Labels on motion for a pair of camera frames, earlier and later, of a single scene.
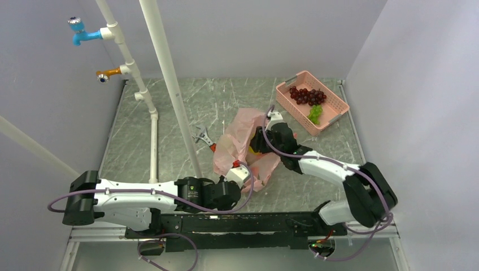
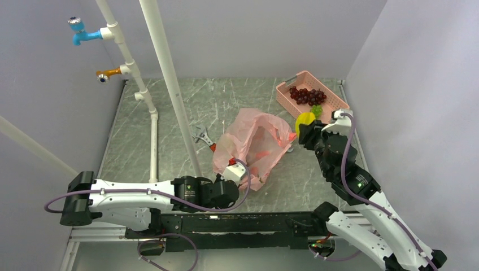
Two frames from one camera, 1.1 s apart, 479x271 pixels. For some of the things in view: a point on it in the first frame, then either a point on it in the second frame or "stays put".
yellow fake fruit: [251, 150] to [306, 118]
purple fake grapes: [302, 96] stays put
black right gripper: [257, 143] to [308, 132]
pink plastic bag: [233, 145] stays put
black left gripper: [226, 207] stays put
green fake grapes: [315, 113] stays put
